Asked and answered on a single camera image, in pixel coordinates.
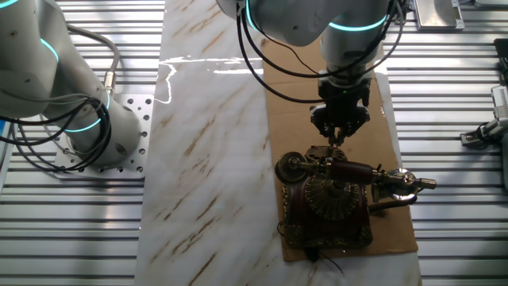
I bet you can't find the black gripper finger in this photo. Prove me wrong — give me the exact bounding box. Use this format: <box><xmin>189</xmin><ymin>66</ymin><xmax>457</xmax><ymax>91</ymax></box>
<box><xmin>337</xmin><ymin>105</ymin><xmax>372</xmax><ymax>146</ymax></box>
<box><xmin>310</xmin><ymin>103</ymin><xmax>339</xmax><ymax>146</ymax></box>

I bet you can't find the brown phone handset cord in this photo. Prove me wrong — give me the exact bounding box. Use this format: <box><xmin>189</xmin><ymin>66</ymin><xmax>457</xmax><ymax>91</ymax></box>
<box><xmin>367</xmin><ymin>192</ymin><xmax>420</xmax><ymax>214</ymax></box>

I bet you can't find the silver ribbed camera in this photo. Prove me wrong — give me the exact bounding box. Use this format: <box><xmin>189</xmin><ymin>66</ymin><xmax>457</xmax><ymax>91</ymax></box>
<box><xmin>491</xmin><ymin>85</ymin><xmax>508</xmax><ymax>120</ymax></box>

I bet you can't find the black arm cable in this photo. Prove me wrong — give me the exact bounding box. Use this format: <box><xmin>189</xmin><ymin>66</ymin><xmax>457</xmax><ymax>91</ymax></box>
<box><xmin>236</xmin><ymin>0</ymin><xmax>406</xmax><ymax>105</ymax></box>

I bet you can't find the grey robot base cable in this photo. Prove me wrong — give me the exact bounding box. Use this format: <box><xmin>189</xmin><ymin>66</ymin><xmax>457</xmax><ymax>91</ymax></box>
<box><xmin>67</xmin><ymin>23</ymin><xmax>121</xmax><ymax>96</ymax></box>

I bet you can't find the thin black phone wire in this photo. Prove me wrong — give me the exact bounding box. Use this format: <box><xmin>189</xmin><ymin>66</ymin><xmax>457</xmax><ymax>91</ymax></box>
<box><xmin>276</xmin><ymin>220</ymin><xmax>344</xmax><ymax>275</ymax></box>

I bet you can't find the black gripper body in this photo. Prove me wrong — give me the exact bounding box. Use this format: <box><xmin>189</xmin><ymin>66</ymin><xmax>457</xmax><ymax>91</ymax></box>
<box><xmin>317</xmin><ymin>75</ymin><xmax>373</xmax><ymax>121</ymax></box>

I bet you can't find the brown cardboard sheet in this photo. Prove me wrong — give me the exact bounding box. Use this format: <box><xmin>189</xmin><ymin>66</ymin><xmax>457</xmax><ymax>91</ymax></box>
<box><xmin>134</xmin><ymin>0</ymin><xmax>421</xmax><ymax>286</ymax></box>
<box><xmin>261</xmin><ymin>37</ymin><xmax>419</xmax><ymax>262</ymax></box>

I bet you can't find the black base cable bundle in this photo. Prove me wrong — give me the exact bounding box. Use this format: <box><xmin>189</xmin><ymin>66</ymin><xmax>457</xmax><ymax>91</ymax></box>
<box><xmin>0</xmin><ymin>97</ymin><xmax>112</xmax><ymax>174</ymax></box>

